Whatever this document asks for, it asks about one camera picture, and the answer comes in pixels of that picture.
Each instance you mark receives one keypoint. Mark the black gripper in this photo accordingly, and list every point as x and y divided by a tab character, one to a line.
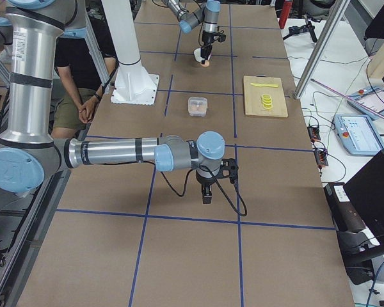
205	183
208	40

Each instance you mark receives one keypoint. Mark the red cylinder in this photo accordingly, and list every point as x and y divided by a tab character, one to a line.
286	8

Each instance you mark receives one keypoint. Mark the lemon slice three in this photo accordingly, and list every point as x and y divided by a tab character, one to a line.
267	104

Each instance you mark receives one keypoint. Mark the yellow plastic knife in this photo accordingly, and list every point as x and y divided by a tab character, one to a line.
264	85

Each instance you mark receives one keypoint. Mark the brown egg from bowl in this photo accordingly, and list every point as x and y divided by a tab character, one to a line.
206	64

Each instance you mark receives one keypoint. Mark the white bowl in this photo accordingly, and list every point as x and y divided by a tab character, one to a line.
197	55

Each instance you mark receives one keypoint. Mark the far blue teach pendant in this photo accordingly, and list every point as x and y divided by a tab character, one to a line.
372	98

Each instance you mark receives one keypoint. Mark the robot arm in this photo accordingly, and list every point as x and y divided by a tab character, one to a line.
206	16
55	87

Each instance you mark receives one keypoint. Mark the black tripod bar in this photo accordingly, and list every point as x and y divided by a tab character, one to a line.
307	28

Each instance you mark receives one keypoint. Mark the black desktop box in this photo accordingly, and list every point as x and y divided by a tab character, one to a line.
344	214

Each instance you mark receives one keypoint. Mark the clear plastic egg box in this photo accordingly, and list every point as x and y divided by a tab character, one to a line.
197	101

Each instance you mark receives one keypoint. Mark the seated person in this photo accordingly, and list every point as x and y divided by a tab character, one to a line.
83	86

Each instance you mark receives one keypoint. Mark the bamboo cutting board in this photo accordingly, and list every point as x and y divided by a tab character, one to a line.
253	100

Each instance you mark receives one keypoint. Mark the blue teach pendant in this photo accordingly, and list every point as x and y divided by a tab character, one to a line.
358	134
372	98

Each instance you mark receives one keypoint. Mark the white camera mast pedestal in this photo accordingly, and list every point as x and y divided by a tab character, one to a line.
133	84

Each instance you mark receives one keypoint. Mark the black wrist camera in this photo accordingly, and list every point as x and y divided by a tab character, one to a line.
219	36
228	169

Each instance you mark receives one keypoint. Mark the lemon slice four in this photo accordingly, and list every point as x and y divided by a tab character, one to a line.
267	107

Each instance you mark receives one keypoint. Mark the lemon slice two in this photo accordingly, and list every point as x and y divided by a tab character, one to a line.
267	100

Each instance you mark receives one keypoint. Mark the near blue teach pendant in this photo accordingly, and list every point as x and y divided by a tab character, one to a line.
358	134

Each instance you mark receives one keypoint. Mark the black computer monitor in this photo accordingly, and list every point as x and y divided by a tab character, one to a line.
365	190

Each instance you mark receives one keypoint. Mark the aluminium frame post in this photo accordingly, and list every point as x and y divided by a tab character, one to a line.
330	25

